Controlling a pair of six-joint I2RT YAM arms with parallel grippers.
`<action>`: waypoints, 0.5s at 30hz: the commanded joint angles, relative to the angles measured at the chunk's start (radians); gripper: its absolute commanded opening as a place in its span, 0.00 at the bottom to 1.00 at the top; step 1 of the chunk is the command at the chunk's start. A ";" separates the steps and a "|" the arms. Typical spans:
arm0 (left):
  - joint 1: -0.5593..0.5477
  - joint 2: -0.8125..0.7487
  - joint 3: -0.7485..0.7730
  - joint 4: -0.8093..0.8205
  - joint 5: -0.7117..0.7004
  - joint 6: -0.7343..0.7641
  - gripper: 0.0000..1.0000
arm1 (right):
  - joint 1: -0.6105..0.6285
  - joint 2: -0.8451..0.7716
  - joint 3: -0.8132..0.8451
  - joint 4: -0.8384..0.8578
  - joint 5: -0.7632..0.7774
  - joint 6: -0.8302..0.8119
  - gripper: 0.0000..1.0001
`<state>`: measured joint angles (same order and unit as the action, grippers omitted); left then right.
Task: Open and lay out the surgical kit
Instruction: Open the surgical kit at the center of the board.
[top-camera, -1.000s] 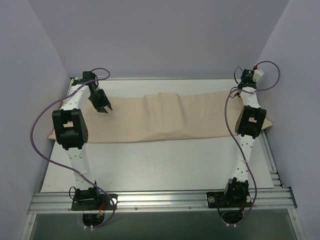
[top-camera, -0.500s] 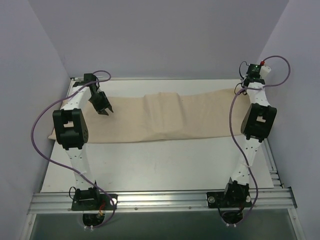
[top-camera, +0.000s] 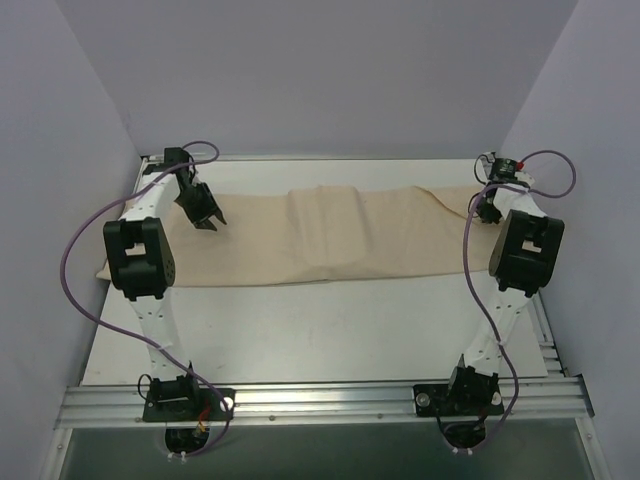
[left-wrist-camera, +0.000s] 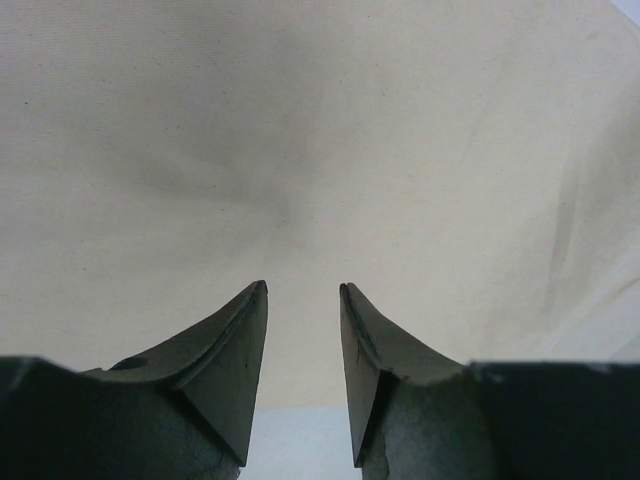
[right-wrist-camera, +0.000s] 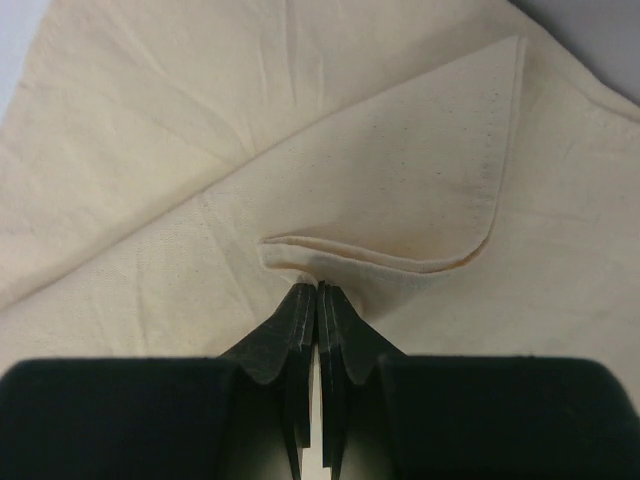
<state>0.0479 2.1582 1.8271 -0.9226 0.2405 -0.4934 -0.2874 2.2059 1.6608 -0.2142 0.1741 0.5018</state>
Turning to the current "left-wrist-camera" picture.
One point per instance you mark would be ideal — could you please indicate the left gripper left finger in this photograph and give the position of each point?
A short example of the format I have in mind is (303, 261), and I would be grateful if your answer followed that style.
(180, 410)

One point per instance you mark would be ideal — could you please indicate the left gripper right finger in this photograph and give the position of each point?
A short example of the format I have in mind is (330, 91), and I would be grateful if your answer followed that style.
(417, 414)

